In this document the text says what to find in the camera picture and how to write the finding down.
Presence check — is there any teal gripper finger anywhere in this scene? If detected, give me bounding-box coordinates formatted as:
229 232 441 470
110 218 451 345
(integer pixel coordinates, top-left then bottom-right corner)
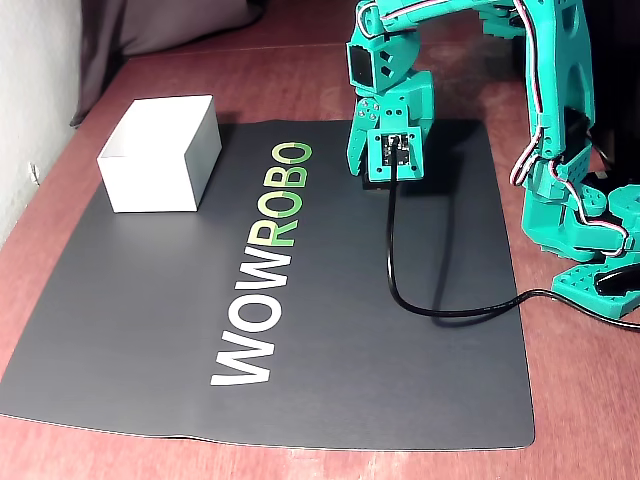
347 97 381 177

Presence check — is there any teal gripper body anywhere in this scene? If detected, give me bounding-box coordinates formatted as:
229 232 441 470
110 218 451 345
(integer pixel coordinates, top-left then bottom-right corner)
347 32 434 130

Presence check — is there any white open cardboard box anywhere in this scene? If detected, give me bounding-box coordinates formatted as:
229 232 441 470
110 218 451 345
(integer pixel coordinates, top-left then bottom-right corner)
96 94 223 214

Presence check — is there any grey curtain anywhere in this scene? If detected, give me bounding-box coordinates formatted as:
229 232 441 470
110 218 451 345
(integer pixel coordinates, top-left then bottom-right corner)
69 0 266 129

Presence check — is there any black WOWROBO printed mat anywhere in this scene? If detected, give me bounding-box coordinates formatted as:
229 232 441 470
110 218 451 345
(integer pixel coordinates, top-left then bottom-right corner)
0 118 536 449

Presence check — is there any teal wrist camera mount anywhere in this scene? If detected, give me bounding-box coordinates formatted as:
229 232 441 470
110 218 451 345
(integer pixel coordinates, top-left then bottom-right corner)
367 127 426 184

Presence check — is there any red white servo wire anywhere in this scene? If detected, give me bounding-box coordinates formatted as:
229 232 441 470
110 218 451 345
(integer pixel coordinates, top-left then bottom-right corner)
357 0 501 36
509 0 631 259

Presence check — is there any black camera cable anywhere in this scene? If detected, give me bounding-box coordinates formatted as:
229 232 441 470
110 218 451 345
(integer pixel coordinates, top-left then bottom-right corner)
385 134 640 331

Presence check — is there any teal robot base plate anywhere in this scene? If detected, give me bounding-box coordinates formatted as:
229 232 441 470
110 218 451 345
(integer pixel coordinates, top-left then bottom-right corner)
552 262 640 321

